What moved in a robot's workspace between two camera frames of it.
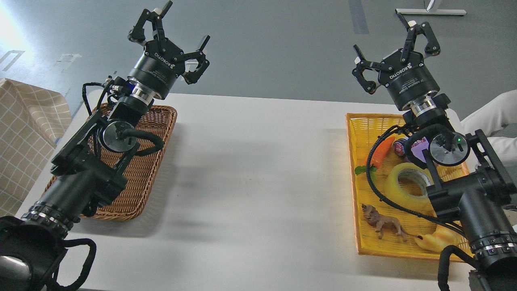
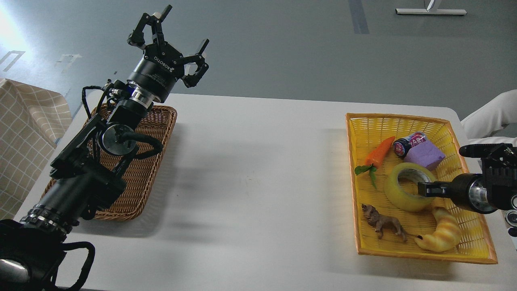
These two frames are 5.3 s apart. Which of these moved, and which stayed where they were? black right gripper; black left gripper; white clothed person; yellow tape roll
Moved: black right gripper
Stayed: yellow tape roll; black left gripper; white clothed person
